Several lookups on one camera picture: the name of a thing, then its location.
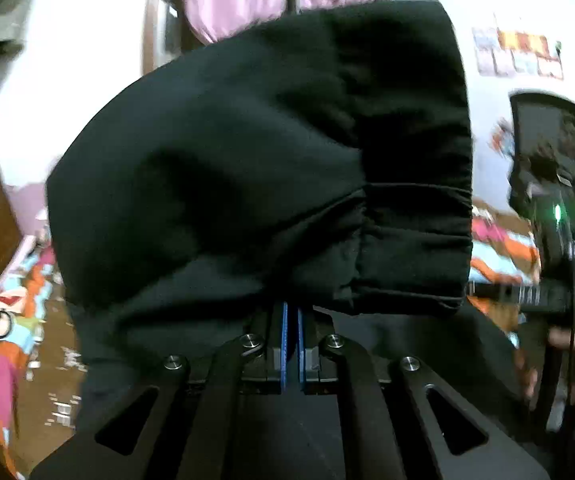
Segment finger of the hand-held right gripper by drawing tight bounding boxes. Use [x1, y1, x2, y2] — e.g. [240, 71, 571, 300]
[469, 281, 548, 312]

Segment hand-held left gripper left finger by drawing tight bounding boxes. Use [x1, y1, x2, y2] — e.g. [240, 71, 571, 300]
[28, 301, 291, 480]

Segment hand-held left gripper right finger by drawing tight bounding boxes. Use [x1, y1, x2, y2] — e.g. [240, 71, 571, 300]
[295, 305, 551, 480]

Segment black pants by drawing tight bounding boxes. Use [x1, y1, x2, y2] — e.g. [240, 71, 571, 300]
[45, 0, 535, 441]

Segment brown printed blanket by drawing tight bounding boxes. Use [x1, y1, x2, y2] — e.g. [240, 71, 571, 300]
[0, 185, 543, 478]

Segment colourful wall sticker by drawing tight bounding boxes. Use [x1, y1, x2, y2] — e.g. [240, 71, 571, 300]
[489, 118, 517, 162]

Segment wall posters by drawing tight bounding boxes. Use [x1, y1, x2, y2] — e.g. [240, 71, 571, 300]
[471, 24, 565, 81]

